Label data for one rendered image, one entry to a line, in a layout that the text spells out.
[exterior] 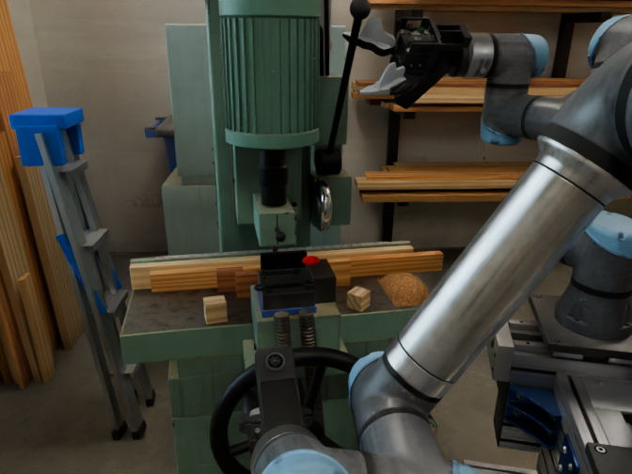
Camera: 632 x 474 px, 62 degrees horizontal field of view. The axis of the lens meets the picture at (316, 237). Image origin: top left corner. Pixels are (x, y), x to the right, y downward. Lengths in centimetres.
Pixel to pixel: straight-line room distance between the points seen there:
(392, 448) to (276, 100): 61
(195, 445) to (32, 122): 107
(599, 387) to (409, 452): 79
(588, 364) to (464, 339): 75
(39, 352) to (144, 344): 151
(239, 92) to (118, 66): 250
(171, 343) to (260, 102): 45
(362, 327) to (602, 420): 47
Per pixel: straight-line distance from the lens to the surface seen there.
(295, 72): 93
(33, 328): 242
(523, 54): 102
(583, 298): 121
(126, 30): 339
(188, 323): 99
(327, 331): 88
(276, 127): 93
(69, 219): 178
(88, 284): 184
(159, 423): 219
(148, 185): 351
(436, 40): 96
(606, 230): 116
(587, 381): 125
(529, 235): 51
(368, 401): 56
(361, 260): 112
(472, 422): 222
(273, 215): 100
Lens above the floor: 139
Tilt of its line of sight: 21 degrees down
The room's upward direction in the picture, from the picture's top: 1 degrees clockwise
